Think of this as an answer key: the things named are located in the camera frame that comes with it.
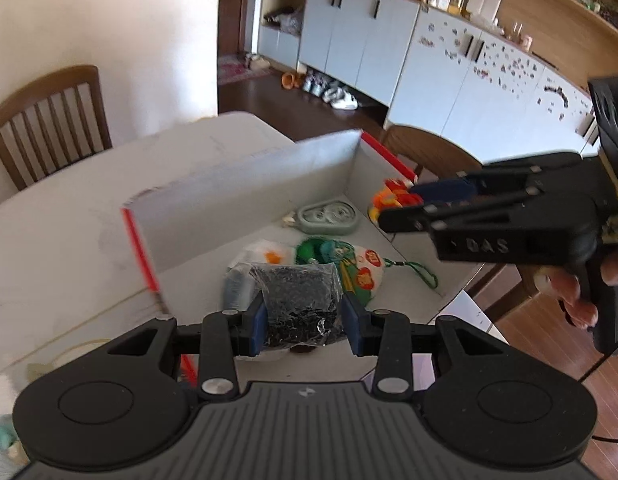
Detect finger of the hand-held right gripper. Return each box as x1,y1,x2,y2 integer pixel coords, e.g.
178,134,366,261
409,151,600,204
377,186,546,234

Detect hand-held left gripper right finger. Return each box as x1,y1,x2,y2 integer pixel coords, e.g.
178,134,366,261
340,296,512,404

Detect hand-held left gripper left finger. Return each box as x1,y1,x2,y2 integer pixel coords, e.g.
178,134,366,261
106,292,269,403

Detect orange yellow plastic toy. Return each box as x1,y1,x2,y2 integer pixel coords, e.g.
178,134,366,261
367,178,425,225

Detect black shiny bag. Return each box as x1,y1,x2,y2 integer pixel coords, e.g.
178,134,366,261
248,261,344,350

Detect white green printed pouch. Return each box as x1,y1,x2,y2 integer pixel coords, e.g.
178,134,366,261
336,243,440,307

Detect white pouch with orange print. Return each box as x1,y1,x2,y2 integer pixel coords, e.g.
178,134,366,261
226,239,296,312

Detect green round toy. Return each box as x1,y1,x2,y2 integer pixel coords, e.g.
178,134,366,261
294,237,353,267

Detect grey green lens case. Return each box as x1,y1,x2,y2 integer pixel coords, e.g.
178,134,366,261
294,199,361,236

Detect red cardboard box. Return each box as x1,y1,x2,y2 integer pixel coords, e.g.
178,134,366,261
120,129,494,388

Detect person's right hand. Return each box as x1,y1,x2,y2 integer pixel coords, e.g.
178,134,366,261
535,251,618,331

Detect brown wooden chair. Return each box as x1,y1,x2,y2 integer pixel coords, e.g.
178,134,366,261
381,125,546,324
0,64,114,192

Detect white cabinet with stickers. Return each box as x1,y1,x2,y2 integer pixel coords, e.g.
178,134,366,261
386,7,598,162

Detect row of sneakers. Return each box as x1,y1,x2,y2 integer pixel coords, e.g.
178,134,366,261
301,72,360,111

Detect pale blue floor cabinet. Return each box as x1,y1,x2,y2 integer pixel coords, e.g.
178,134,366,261
297,0,421,107

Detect low bench cabinet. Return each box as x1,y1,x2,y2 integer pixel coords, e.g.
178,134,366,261
257,24,303,71

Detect patterned door mat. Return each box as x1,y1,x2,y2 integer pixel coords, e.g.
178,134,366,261
217,52,270,87

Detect bags on bench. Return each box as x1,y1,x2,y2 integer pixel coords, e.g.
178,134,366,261
262,7,305,36

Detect dark brown door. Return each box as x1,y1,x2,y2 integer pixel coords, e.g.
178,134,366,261
217,0,250,57

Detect wooden wall shelving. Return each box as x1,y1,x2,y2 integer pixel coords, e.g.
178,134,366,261
423,0,618,92

